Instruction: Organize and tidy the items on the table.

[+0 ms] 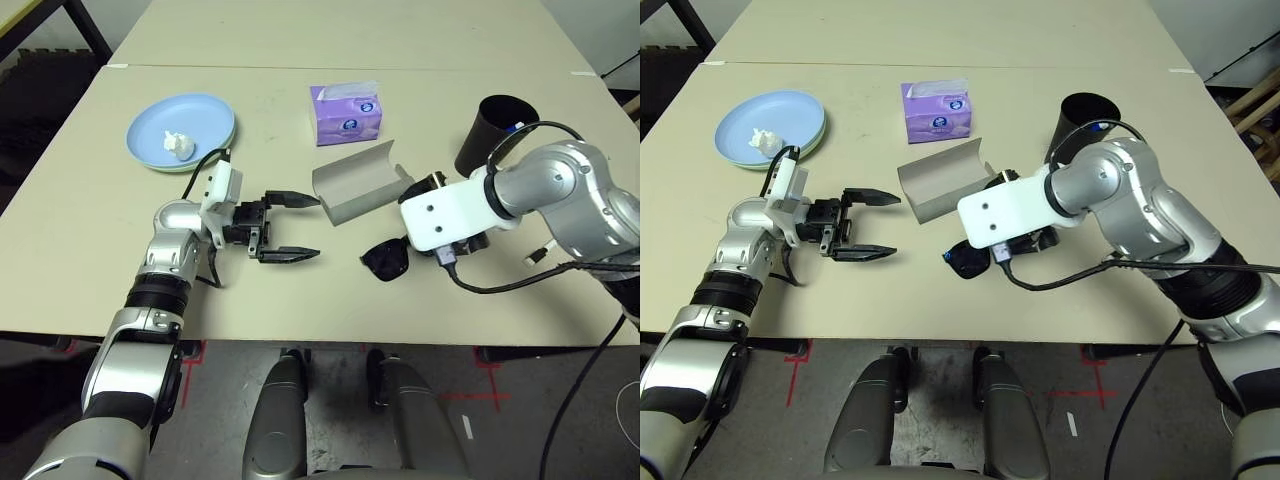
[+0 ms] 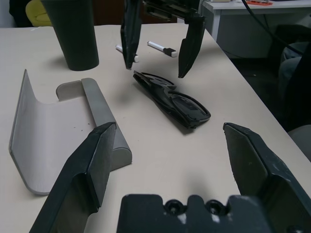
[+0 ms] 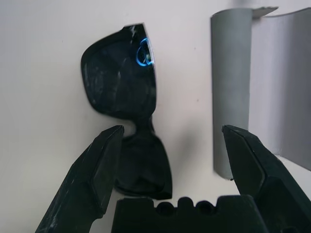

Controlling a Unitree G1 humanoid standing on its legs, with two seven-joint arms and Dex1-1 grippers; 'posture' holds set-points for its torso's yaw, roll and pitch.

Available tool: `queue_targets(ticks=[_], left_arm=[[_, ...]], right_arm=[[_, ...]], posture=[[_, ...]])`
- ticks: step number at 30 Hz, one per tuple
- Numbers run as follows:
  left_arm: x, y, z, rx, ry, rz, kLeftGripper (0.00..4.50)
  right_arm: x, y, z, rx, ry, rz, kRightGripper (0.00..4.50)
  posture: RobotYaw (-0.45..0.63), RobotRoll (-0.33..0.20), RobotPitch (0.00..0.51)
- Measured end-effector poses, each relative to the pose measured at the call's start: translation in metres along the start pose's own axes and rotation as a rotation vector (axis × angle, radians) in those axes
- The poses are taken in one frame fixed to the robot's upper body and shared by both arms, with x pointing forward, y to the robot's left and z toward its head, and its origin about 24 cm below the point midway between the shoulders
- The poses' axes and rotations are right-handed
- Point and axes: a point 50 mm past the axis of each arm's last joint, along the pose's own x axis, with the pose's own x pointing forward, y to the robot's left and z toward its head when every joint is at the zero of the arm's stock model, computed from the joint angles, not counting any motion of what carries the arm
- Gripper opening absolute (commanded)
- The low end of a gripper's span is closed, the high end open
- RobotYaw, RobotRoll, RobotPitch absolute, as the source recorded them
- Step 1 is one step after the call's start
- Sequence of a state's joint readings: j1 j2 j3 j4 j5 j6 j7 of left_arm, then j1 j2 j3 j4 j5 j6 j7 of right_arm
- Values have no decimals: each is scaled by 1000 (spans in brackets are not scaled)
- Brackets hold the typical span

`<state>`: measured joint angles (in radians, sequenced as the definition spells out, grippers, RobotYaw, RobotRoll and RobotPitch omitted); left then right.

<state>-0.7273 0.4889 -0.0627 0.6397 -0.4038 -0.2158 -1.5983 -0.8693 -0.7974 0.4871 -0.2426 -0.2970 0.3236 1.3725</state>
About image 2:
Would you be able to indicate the white desk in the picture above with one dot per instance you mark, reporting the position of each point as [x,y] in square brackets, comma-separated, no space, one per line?
[230,29]

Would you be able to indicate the grey glasses case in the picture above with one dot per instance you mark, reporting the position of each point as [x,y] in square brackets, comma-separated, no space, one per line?
[48,133]

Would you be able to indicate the yellow green chair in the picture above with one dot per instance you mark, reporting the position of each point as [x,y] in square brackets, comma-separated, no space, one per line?
[36,14]

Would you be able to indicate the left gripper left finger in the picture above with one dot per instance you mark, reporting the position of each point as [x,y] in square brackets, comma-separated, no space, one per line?
[80,174]

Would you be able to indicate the black sunglasses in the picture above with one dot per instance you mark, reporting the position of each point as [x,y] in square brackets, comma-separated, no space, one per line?
[179,106]

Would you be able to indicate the black office chair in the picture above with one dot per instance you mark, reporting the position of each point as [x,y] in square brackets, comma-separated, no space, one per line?
[291,31]

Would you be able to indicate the white marker black band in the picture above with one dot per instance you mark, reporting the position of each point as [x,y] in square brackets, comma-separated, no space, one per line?
[158,47]
[118,48]

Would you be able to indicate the black plastic cup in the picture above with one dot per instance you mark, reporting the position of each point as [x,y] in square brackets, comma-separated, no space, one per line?
[73,36]

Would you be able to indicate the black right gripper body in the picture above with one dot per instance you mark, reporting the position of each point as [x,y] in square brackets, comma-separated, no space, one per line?
[167,8]

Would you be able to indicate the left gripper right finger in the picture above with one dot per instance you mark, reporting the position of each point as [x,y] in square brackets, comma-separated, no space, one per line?
[262,174]

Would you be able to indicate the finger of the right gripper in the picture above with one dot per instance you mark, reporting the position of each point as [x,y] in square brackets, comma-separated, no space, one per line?
[131,36]
[192,48]

